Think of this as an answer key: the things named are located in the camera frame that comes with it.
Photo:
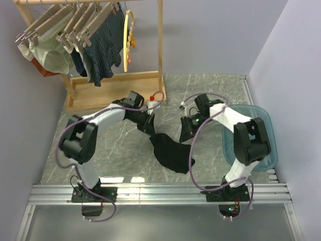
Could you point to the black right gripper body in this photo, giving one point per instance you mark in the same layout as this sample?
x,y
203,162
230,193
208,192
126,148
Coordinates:
x,y
194,122

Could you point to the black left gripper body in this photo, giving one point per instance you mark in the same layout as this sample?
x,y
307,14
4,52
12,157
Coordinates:
x,y
139,118

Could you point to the black boxer underwear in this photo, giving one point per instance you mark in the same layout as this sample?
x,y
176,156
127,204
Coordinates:
x,y
171,154

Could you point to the yellow wavy clip hanger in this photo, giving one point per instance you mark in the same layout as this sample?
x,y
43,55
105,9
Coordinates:
x,y
128,39

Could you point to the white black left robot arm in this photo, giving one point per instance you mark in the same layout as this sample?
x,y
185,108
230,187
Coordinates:
x,y
78,140

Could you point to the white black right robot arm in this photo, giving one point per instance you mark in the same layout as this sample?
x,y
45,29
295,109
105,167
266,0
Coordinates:
x,y
251,141

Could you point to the navy striped boxer underwear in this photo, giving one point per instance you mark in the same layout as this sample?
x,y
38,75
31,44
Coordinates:
x,y
106,45

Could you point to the dark blue underwear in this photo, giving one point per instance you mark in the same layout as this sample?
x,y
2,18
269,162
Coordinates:
x,y
79,66

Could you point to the beige clip hanger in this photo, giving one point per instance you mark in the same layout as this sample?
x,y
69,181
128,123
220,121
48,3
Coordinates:
x,y
97,21

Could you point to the orange underwear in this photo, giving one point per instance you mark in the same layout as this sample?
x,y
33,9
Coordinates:
x,y
42,70

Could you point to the light green underwear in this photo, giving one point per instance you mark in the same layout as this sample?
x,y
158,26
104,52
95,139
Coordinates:
x,y
50,53

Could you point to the wooden clothes rack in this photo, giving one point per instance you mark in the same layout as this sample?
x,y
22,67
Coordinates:
x,y
82,96

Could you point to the translucent blue plastic bin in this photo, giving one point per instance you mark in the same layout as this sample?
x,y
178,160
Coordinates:
x,y
270,161

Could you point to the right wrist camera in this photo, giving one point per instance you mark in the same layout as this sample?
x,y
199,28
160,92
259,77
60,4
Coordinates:
x,y
185,108

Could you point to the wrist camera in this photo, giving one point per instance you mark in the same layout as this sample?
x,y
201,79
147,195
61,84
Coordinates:
x,y
185,108
152,104

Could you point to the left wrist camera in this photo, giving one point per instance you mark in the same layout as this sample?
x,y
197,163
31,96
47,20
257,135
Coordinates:
x,y
152,104

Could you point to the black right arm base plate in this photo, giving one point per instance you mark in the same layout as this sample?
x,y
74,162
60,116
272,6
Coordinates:
x,y
228,194

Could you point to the aluminium mounting rail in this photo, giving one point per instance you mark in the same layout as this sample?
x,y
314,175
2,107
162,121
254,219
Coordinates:
x,y
156,194

